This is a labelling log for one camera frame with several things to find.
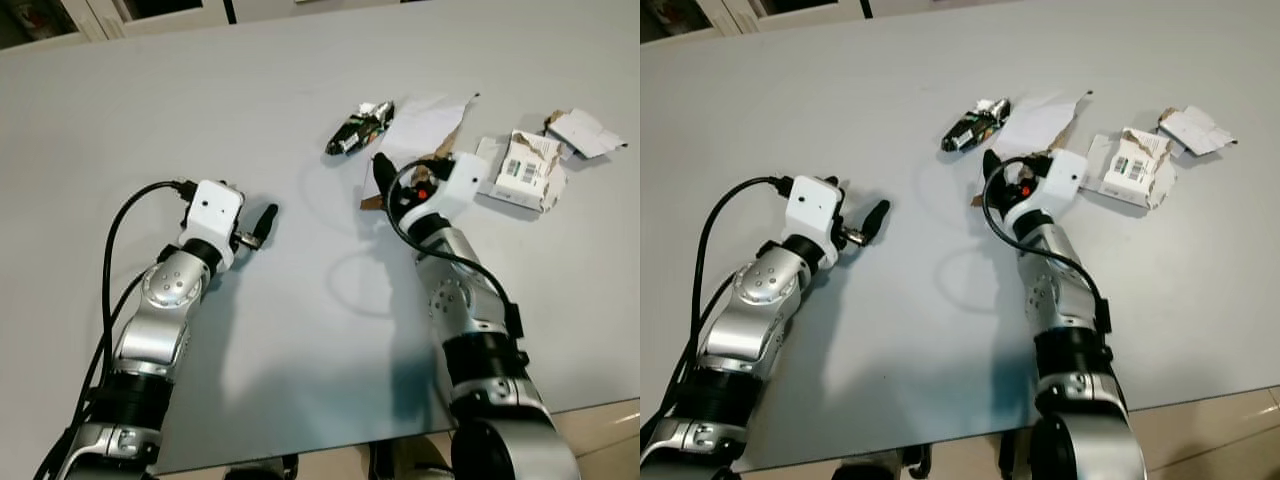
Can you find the large torn white cardboard sheet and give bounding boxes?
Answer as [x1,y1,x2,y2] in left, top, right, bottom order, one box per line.
[970,90,1093,208]
[360,93,481,211]

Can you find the small torn white cardboard piece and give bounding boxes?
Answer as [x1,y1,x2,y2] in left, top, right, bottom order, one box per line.
[1157,104,1238,157]
[543,107,629,161]

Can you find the crushed black snack wrapper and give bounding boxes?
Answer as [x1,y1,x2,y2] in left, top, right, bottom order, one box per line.
[325,100,396,157]
[940,98,1013,154]

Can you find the robot left leg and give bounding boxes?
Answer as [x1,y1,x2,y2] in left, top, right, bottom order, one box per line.
[830,450,933,480]
[222,455,301,480]

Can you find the white glass door cabinet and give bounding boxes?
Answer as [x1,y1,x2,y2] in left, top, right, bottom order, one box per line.
[640,0,871,43]
[0,0,233,51]

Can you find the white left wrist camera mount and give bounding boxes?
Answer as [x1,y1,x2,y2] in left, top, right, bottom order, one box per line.
[785,175,846,269]
[180,180,246,271]

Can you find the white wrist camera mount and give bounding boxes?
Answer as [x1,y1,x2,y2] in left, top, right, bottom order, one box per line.
[1003,148,1089,226]
[785,175,846,269]
[388,153,488,233]
[180,180,246,271]

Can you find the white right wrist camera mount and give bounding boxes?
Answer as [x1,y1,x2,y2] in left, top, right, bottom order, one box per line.
[1003,148,1089,226]
[388,153,488,233]

